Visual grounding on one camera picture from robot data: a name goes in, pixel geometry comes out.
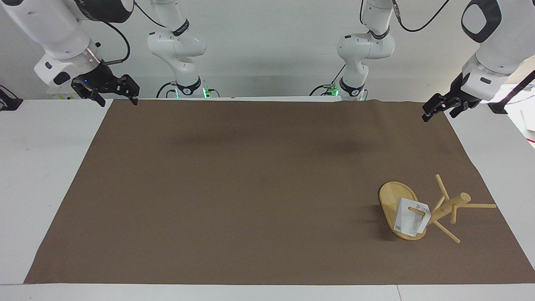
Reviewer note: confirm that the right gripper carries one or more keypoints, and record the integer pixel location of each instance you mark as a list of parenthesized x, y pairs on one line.
[(97, 77)]

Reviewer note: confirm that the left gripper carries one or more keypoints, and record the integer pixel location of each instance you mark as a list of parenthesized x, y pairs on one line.
[(462, 94)]

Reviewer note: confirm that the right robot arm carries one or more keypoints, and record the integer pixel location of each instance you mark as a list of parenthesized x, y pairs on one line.
[(175, 46)]

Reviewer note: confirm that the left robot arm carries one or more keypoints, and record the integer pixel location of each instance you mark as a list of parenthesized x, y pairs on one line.
[(368, 46)]

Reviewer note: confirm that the wooden cup rack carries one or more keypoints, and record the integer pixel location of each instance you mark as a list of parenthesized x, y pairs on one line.
[(395, 202)]

